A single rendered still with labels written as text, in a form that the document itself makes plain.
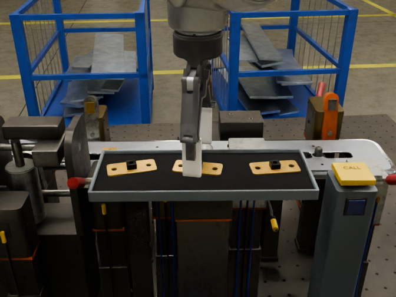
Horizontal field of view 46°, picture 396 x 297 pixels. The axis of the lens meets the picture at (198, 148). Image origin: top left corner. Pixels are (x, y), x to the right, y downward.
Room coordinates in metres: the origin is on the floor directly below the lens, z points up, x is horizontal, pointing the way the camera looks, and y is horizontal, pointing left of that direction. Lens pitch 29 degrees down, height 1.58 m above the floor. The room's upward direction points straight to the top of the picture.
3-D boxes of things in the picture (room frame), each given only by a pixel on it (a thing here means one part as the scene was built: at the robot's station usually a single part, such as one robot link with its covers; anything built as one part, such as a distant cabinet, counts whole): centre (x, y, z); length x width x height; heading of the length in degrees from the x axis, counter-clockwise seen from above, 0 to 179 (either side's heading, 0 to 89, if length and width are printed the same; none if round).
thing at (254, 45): (3.47, -0.53, 0.48); 1.20 x 0.80 x 0.95; 6
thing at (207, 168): (0.69, 0.00, 1.17); 0.08 x 0.04 x 0.01; 80
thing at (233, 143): (0.83, -0.11, 0.90); 0.13 x 0.08 x 0.41; 1
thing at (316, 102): (1.22, -0.36, 0.88); 0.14 x 0.09 x 0.36; 1
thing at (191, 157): (0.61, 0.01, 1.24); 0.03 x 0.01 x 0.05; 170
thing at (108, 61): (3.40, 0.77, 0.48); 1.20 x 0.80 x 0.95; 4
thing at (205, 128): (0.74, -0.01, 1.22); 0.03 x 0.01 x 0.07; 80
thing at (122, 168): (0.69, 0.12, 1.17); 0.08 x 0.04 x 0.01; 104
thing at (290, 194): (0.68, -0.01, 1.16); 0.37 x 0.14 x 0.02; 91
